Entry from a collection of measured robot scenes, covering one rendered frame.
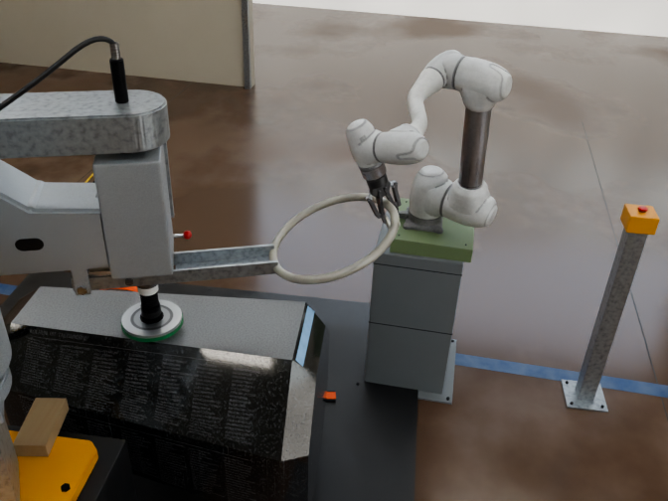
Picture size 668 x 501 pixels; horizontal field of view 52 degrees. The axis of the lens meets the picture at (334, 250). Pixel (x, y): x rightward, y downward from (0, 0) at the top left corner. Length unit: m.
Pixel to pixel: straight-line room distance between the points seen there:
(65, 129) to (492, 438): 2.33
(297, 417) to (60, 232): 1.00
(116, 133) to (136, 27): 5.65
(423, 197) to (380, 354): 0.85
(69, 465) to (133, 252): 0.67
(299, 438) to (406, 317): 1.03
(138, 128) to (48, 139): 0.25
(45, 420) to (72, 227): 0.61
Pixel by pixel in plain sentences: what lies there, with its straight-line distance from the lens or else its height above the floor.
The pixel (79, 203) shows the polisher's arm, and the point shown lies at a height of 1.41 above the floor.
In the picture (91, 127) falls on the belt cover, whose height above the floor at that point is 1.68.
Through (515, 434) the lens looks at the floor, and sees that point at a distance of 3.48.
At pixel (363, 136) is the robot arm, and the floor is 1.56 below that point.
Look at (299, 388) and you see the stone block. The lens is 2.46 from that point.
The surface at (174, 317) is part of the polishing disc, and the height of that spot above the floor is 0.90.
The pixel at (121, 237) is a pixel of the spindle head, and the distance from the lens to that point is 2.27.
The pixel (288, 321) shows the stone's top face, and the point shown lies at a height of 0.84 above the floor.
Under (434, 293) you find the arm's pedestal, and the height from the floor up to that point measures 0.62.
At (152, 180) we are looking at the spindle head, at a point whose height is 1.50.
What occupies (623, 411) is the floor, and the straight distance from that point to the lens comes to 3.79.
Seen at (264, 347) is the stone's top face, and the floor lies 0.84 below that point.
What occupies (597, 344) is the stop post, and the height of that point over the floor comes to 0.37.
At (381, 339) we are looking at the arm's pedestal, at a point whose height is 0.31.
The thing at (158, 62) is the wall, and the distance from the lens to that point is 7.74.
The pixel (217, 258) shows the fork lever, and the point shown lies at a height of 1.10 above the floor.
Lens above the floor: 2.46
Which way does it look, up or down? 33 degrees down
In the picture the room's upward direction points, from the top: 2 degrees clockwise
